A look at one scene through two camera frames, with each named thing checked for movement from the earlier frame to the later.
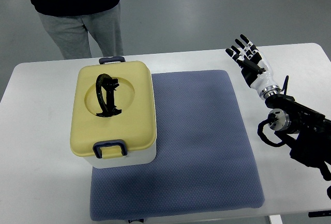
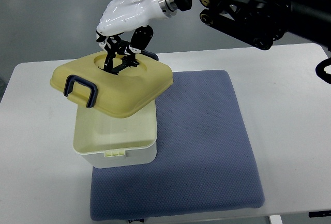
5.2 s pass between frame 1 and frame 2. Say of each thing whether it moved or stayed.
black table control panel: stayed
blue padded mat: stayed
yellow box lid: moved
